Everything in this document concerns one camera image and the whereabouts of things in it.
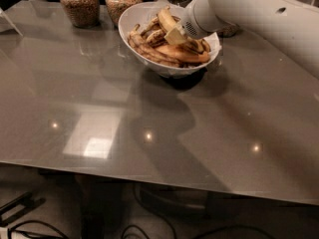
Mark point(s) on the glass grain jar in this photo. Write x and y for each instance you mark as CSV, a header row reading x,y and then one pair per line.
x,y
82,13
122,0

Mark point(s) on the right glass bean jar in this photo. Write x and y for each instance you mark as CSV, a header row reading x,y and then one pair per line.
x,y
228,31

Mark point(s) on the black floor bracket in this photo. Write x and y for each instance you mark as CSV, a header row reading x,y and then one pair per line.
x,y
18,207

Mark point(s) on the yellow top banana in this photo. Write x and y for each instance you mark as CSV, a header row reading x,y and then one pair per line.
x,y
166,20

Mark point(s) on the left glass grain jar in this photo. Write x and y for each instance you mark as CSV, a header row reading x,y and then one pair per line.
x,y
82,13

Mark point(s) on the brown spotted front banana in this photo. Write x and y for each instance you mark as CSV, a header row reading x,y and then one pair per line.
x,y
139,44

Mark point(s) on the black table base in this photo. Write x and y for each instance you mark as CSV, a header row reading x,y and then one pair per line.
x,y
194,203

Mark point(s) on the small spotted middle banana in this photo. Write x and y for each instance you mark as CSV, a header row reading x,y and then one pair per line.
x,y
156,38

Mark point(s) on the orange ripe banana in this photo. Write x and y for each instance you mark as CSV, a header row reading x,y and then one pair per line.
x,y
183,55

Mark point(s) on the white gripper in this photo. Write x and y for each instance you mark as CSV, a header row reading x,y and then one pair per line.
x,y
189,21

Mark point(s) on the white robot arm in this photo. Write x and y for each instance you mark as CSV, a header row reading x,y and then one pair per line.
x,y
289,25

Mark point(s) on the white ceramic bowl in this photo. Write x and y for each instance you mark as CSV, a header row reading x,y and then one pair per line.
x,y
146,15

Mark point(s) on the dark striped back banana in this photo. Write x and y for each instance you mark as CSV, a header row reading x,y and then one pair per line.
x,y
194,45

